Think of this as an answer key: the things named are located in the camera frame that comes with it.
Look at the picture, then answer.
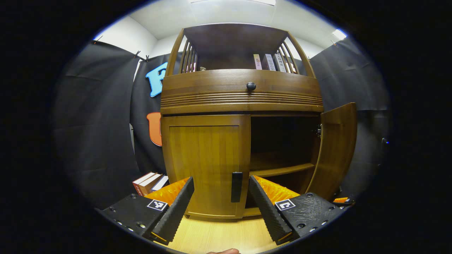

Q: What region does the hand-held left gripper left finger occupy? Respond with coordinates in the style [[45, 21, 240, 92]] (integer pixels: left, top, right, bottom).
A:
[[95, 176, 195, 244]]

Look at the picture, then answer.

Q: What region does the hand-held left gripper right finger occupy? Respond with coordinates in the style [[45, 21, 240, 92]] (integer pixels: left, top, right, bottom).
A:
[[248, 175, 346, 246]]

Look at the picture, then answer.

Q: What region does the black door handle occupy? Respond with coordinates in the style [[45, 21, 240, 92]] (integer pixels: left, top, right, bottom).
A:
[[231, 171, 244, 203]]

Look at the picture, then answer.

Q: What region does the wooden cabinet door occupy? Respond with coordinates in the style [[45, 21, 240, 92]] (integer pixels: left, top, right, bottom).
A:
[[307, 102, 358, 201], [161, 114, 251, 220]]

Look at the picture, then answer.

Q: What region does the wooden double-door shoe cabinet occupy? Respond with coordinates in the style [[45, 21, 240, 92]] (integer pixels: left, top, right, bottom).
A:
[[160, 23, 358, 221]]

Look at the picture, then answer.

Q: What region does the brown book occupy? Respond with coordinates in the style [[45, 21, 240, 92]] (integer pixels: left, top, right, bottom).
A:
[[139, 173, 163, 195]]

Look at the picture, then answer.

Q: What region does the red-brown book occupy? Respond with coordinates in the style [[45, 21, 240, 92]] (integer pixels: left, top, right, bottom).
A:
[[132, 172, 156, 196]]

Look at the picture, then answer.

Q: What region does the wooden inner shelf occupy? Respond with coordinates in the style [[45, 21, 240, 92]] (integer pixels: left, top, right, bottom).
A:
[[249, 163, 315, 178]]

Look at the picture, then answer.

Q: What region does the black backdrop cloth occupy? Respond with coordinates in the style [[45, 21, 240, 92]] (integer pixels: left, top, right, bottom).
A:
[[53, 37, 391, 208]]

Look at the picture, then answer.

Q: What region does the large ceiling light panel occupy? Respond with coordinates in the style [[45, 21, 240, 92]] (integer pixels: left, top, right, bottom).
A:
[[191, 0, 276, 6]]

